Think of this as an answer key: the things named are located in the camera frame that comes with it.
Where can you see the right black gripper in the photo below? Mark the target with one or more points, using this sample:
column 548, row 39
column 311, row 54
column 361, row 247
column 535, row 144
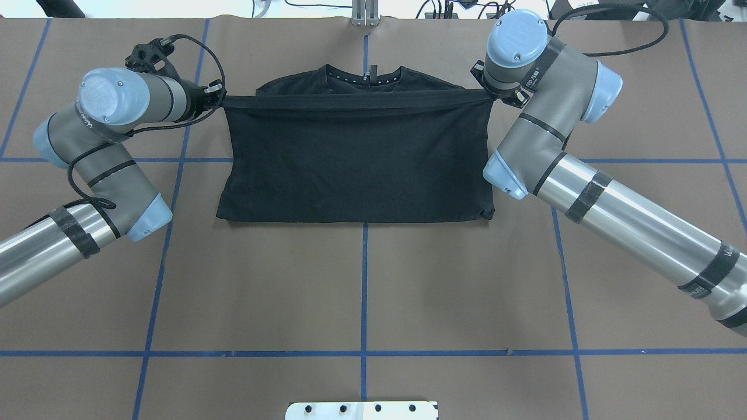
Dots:
column 503, row 94

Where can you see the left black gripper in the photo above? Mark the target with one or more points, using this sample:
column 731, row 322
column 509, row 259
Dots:
column 193, row 97

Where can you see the aluminium frame post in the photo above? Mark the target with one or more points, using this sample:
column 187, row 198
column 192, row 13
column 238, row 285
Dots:
column 365, row 13

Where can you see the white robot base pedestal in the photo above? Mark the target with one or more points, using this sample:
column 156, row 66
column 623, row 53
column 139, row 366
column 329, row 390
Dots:
column 363, row 410

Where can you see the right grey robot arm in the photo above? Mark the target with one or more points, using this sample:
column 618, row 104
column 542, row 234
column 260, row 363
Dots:
column 650, row 201

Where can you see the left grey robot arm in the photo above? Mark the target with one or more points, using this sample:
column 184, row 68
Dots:
column 116, row 199

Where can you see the black graphic t-shirt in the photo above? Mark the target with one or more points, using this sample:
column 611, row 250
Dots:
column 327, row 146

